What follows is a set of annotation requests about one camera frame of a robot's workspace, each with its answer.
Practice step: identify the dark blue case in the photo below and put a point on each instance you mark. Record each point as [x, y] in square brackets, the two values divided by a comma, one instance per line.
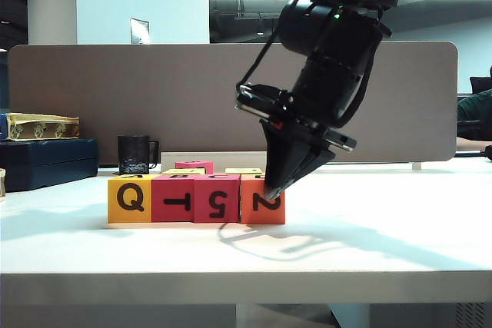
[50, 163]

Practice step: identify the small black object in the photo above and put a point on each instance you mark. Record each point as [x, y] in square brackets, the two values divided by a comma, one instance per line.
[489, 153]

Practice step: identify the grey ceiling air duct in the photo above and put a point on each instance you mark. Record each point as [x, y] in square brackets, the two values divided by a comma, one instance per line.
[246, 7]

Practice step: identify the white divider foot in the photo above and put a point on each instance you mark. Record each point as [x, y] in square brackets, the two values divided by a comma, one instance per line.
[417, 166]

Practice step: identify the person in dark green shirt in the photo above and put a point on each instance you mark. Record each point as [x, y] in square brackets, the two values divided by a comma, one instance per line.
[476, 113]

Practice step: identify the orange block number 2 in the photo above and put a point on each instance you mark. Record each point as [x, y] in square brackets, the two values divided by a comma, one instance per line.
[250, 216]

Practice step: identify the pink block 8 and R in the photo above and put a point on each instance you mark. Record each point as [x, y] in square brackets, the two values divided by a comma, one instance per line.
[192, 165]

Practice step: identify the grey vented cabinet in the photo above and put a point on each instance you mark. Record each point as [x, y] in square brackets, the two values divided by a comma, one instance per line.
[423, 316]

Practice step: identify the brown desk divider panel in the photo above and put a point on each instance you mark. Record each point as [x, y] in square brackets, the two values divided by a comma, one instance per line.
[153, 93]

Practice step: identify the gold ornate box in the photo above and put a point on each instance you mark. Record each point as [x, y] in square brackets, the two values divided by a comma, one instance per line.
[38, 128]

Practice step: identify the lime green block letter O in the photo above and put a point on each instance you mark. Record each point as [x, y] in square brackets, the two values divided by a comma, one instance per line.
[246, 171]

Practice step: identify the silver wall plate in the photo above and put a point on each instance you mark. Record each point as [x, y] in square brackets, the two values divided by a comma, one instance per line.
[139, 31]

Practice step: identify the yellow block letter Q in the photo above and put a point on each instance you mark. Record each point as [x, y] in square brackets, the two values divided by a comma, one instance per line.
[115, 217]

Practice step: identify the pink block letter T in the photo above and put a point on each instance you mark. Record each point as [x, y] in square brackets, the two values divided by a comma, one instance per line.
[161, 189]

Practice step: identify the black mug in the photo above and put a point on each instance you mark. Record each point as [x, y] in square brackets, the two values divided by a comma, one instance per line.
[132, 155]

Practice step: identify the black office chair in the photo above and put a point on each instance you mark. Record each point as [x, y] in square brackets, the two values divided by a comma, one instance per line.
[480, 84]

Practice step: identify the small blue box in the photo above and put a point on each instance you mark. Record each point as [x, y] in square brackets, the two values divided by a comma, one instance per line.
[3, 128]

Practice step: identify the pink block number 5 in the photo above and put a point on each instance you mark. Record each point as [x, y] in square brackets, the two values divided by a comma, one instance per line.
[201, 189]

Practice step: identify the beige object with dark band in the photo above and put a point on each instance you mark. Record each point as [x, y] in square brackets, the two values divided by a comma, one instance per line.
[2, 186]

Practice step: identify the lime green foam block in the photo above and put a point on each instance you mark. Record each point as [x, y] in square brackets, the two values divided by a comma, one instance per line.
[177, 171]

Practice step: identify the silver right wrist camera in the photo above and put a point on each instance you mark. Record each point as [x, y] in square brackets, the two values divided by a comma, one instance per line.
[253, 97]

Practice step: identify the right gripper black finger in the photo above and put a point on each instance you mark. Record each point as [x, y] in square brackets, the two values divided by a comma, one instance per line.
[282, 159]
[309, 161]

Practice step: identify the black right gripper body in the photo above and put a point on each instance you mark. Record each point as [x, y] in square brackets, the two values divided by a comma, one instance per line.
[303, 128]

